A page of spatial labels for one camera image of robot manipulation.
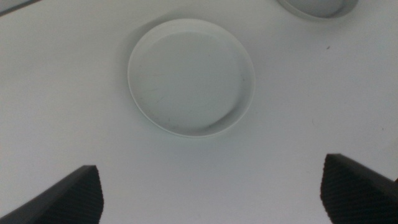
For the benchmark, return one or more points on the grey shallow bowl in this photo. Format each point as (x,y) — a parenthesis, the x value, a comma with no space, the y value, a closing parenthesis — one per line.
(320,7)

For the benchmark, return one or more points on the white shallow bowl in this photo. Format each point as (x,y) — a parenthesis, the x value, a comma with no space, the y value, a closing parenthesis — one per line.
(189,77)

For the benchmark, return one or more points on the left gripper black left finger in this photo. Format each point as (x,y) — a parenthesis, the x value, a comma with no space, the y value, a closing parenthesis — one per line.
(68,199)

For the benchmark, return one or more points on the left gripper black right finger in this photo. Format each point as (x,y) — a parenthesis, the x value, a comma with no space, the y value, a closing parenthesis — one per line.
(357,193)

